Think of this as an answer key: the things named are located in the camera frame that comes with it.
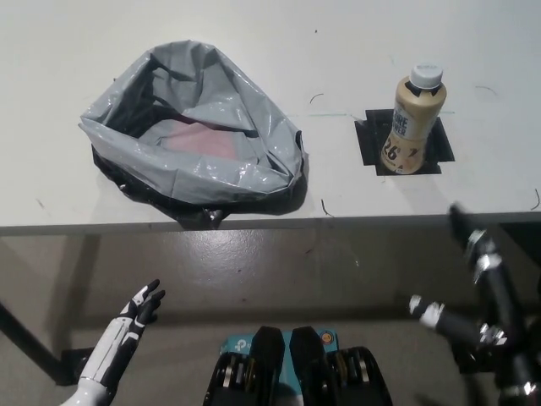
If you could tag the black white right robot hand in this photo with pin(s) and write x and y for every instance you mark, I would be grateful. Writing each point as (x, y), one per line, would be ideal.
(494, 292)

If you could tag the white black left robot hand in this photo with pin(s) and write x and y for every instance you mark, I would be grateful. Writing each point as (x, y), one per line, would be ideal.
(122, 334)

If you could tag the beige protein shake bottle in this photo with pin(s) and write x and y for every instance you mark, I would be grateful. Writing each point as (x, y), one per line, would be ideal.
(412, 122)

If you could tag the grey plastic bag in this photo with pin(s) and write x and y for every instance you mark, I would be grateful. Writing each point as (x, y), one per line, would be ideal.
(220, 169)

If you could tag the black table leg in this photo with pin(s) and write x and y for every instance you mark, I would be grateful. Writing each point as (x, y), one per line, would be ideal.
(29, 336)

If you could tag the black tape square marker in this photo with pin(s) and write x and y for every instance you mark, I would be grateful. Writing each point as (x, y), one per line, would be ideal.
(439, 144)

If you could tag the pink flat item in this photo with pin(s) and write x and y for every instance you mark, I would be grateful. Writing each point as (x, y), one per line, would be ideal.
(203, 141)

